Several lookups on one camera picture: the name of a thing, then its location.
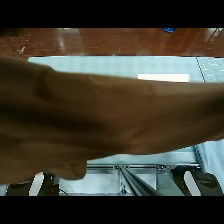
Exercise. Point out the brown T-shirt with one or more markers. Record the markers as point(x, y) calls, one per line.
point(100, 116)

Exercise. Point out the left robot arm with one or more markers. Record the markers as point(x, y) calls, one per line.
point(36, 185)

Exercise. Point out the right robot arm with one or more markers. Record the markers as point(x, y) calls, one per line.
point(191, 183)

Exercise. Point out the pale blue garment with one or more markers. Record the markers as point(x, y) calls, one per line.
point(213, 160)

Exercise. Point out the silver frame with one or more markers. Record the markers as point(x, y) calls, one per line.
point(137, 184)

